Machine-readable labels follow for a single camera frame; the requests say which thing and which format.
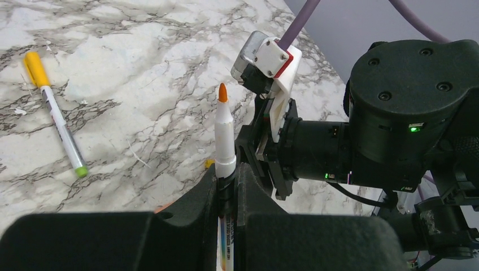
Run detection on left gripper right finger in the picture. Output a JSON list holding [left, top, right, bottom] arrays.
[[234, 163, 407, 270]]

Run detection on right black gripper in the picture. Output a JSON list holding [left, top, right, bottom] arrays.
[[235, 96, 298, 200]]

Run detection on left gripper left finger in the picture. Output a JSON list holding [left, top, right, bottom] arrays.
[[1, 168, 218, 270]]

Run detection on orange tip white marker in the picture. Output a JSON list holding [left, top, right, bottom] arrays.
[[214, 83, 236, 270]]

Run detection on yellow pen cap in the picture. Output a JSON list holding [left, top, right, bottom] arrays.
[[204, 159, 215, 169]]

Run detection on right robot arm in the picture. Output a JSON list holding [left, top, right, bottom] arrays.
[[232, 40, 478, 260]]

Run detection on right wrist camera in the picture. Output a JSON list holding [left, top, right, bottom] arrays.
[[230, 30, 302, 143]]

